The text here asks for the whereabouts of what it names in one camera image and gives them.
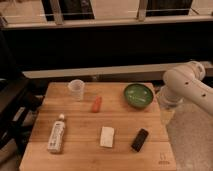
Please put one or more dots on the white sponge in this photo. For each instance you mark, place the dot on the white sponge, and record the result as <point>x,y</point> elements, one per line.
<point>107,136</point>

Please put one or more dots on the orange carrot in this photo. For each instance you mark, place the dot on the orange carrot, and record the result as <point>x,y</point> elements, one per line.
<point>97,105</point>

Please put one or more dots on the wooden cutting board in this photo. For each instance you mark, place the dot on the wooden cutting board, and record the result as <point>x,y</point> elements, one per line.
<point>81,150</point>

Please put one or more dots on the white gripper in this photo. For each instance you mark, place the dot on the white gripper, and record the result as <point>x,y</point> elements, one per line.
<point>168,99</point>

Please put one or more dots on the black rectangular block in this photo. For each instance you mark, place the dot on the black rectangular block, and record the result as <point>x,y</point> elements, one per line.
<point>139,139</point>

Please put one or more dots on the white plastic bottle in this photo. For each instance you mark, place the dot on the white plastic bottle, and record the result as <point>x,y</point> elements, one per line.
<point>55,140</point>

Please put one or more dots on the green ceramic bowl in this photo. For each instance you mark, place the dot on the green ceramic bowl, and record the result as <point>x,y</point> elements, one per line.
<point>138,95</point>

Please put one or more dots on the clear plastic measuring cup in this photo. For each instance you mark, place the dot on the clear plastic measuring cup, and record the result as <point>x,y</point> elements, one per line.
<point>76,89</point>

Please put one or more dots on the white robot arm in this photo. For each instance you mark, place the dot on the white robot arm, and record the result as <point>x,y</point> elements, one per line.
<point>184,82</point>

